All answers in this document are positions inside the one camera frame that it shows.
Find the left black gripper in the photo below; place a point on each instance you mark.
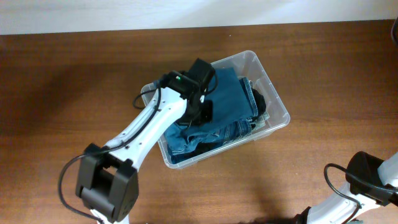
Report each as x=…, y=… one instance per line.
x=206, y=115

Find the black shirt with white logo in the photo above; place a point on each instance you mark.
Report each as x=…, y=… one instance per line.
x=203, y=148

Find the blue denim jeans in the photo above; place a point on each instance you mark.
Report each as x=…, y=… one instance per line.
x=234, y=108

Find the light wash jeans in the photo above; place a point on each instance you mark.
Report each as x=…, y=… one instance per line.
x=259, y=122

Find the black garment with red band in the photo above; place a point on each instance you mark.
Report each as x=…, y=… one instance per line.
x=260, y=102

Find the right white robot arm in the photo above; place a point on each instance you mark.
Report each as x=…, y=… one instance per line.
x=370, y=183

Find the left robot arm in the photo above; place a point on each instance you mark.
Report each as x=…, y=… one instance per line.
x=108, y=176

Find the clear plastic storage bin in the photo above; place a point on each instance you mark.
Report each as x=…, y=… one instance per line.
x=245, y=64

